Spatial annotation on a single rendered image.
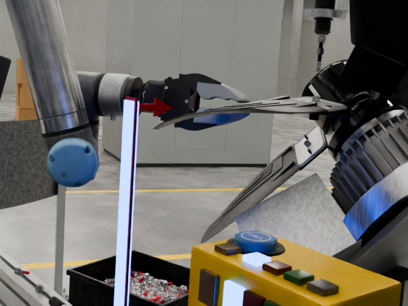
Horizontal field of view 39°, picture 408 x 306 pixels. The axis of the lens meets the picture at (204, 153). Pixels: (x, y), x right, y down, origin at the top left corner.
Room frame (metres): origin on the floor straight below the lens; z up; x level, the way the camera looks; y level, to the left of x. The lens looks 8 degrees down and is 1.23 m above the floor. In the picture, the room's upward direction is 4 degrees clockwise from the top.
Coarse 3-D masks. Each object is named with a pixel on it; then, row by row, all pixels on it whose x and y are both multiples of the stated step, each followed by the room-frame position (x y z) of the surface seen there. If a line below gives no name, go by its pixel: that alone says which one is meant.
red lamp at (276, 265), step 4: (276, 260) 0.46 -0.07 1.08; (264, 264) 0.45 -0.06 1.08; (268, 264) 0.45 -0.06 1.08; (272, 264) 0.45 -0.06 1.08; (276, 264) 0.45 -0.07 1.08; (280, 264) 0.45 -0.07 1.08; (284, 264) 0.46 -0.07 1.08; (264, 268) 0.45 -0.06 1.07; (268, 268) 0.45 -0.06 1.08; (272, 268) 0.45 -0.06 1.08; (276, 268) 0.44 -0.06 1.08; (280, 268) 0.45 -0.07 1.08; (284, 268) 0.45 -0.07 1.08; (288, 268) 0.45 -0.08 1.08; (272, 272) 0.45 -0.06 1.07; (276, 272) 0.44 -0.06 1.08; (280, 272) 0.44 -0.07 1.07; (284, 272) 0.45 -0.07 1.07
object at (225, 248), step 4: (220, 244) 0.50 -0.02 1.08; (224, 244) 0.50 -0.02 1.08; (228, 244) 0.50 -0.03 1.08; (232, 244) 0.50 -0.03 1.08; (216, 248) 0.49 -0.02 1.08; (220, 248) 0.49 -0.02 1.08; (224, 248) 0.49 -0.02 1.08; (228, 248) 0.49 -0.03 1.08; (232, 248) 0.49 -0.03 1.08; (236, 248) 0.49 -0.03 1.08; (240, 248) 0.49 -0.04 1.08; (220, 252) 0.49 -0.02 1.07; (224, 252) 0.49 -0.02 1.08; (228, 252) 0.48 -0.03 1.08; (232, 252) 0.49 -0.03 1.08; (236, 252) 0.49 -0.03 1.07; (240, 252) 0.49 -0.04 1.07
